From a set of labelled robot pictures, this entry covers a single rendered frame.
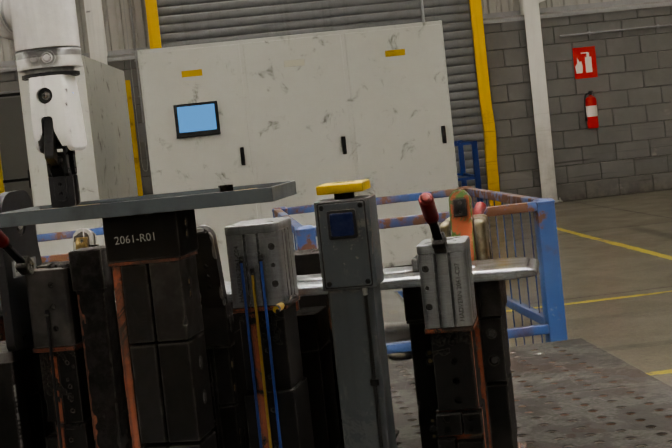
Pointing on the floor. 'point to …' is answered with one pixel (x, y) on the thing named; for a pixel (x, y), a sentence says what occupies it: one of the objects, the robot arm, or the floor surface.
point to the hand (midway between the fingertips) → (64, 190)
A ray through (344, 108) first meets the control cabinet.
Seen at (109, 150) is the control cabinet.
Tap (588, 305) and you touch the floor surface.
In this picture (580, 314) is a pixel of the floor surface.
